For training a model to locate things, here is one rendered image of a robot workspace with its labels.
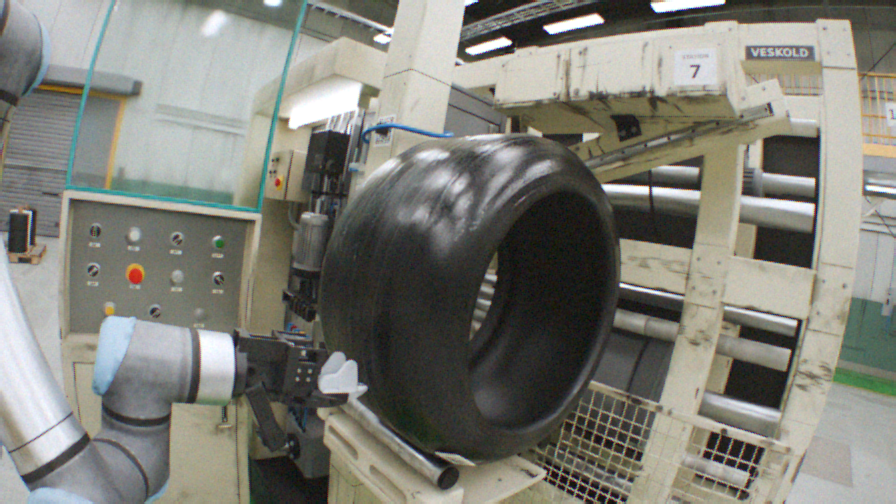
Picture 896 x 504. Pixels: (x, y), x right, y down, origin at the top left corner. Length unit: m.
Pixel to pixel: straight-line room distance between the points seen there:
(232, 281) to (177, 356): 0.77
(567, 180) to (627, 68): 0.36
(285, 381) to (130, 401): 0.19
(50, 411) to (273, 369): 0.28
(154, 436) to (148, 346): 0.11
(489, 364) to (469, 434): 0.43
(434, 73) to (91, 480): 0.98
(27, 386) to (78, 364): 0.81
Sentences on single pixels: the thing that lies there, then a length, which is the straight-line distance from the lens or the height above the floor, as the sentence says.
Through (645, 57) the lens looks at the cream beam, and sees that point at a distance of 0.95.
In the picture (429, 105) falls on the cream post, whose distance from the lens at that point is 1.01.
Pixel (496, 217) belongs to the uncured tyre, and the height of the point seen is 1.33.
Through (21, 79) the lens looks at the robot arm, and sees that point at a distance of 0.69.
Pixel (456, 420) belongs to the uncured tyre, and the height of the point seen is 1.04.
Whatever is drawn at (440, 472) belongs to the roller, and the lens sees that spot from 0.72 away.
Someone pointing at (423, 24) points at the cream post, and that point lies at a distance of 1.05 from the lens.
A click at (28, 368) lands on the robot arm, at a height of 1.14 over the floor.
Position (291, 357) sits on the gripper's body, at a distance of 0.53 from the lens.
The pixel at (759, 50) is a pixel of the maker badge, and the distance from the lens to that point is 1.25.
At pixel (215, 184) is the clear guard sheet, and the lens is 1.18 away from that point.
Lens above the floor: 1.30
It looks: 3 degrees down
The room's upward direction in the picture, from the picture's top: 9 degrees clockwise
